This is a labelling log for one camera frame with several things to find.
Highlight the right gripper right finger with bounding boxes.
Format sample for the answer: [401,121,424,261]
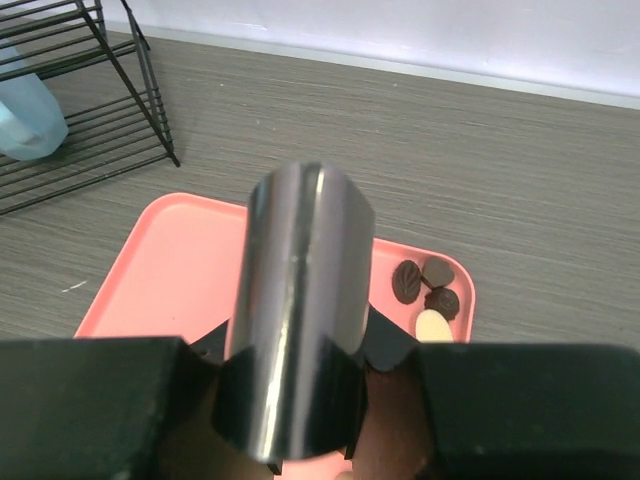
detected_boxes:
[346,311,639,479]

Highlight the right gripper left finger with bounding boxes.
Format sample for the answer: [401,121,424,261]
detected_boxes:
[1,326,282,479]

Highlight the pink tray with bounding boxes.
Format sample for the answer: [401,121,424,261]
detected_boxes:
[72,192,476,480]

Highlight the metal tongs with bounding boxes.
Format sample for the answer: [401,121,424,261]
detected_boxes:
[212,163,375,464]

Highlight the blue cup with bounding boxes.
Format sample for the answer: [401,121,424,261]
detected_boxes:
[0,47,70,162]

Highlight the black wire rack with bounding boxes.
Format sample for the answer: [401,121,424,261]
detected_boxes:
[1,1,180,215]

